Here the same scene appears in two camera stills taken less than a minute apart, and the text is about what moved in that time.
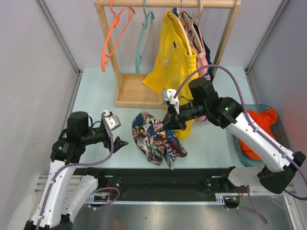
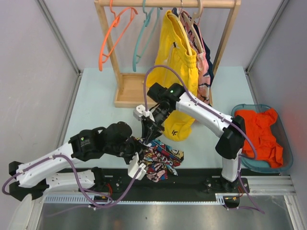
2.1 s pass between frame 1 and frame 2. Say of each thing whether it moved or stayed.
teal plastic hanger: moved
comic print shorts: moved
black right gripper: moved
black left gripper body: moved
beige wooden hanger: stayed
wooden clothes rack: stayed
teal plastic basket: stayed
